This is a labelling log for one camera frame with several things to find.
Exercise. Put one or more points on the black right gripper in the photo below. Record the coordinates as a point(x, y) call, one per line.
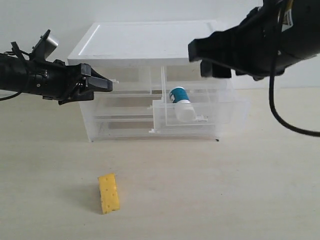
point(251, 44)

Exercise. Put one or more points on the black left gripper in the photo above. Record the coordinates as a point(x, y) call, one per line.
point(68, 83)

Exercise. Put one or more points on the white pill bottle blue label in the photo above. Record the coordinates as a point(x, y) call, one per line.
point(182, 105)

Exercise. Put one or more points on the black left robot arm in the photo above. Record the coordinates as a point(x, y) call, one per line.
point(17, 75)

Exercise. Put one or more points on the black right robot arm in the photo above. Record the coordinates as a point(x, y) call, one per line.
point(299, 38)

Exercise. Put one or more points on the white plastic drawer cabinet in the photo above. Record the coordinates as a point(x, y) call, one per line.
point(139, 44)

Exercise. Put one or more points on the yellow cheese wedge sponge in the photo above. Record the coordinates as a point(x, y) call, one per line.
point(108, 190)

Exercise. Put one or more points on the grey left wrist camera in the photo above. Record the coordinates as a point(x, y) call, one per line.
point(44, 47)

